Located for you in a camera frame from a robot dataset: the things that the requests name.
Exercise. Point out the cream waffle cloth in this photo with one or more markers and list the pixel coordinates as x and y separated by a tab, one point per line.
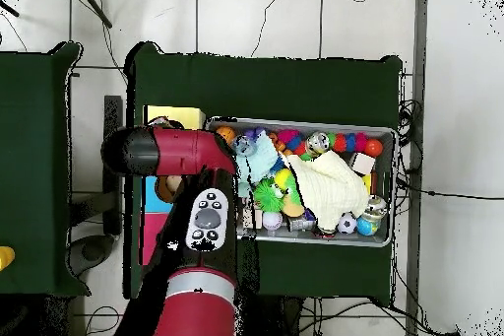
330	190

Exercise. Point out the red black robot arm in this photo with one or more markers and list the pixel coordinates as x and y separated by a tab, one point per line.
177	150

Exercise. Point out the black stand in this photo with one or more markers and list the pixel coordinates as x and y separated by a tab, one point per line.
113	202

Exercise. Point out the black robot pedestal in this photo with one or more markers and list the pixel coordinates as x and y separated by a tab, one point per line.
283	320

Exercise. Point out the green fuzzy toy with eyes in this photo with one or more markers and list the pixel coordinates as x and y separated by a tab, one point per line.
269	195

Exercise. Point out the silver metal can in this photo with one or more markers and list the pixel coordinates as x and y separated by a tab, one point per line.
375	205
317	142

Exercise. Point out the blue globe ball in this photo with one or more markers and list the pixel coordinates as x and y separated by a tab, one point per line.
366	226

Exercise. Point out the dark green tablecloth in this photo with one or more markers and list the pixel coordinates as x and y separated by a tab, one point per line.
256	87
31	154

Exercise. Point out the metal mesh bin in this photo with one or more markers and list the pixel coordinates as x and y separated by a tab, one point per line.
388	233

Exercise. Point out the orange basketball toy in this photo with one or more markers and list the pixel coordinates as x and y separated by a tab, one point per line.
227	134

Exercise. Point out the black white soccer ball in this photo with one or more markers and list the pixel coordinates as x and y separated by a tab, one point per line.
346	224

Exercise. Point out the wooden box with three holes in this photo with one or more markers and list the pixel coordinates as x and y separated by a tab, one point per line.
185	115

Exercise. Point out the black tripod leg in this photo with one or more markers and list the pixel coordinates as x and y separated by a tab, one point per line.
94	7

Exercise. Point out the white baseball toy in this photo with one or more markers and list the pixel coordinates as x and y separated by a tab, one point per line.
272	221

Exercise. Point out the light blue waffle cloth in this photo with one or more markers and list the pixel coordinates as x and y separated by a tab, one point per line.
260	154

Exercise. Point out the large wooden cube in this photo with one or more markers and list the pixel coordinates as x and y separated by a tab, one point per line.
362	163

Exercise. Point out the yellow object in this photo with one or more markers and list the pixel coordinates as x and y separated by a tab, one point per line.
6	258

